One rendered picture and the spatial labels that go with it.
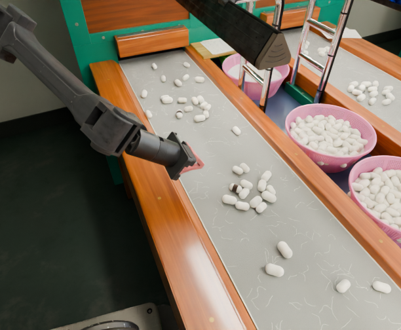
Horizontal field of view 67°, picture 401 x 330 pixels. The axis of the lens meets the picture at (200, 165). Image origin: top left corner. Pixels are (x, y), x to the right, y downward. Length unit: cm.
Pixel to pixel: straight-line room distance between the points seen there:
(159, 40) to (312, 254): 100
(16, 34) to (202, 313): 68
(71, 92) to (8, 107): 177
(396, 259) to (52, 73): 78
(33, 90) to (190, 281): 191
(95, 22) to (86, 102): 77
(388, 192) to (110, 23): 112
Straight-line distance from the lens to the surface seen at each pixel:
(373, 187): 91
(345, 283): 70
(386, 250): 77
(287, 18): 162
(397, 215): 88
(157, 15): 140
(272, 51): 66
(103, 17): 135
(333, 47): 112
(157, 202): 74
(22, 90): 233
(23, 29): 82
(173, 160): 65
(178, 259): 65
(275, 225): 74
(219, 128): 98
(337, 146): 102
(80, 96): 62
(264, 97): 103
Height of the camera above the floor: 134
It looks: 44 degrees down
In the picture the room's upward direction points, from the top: straight up
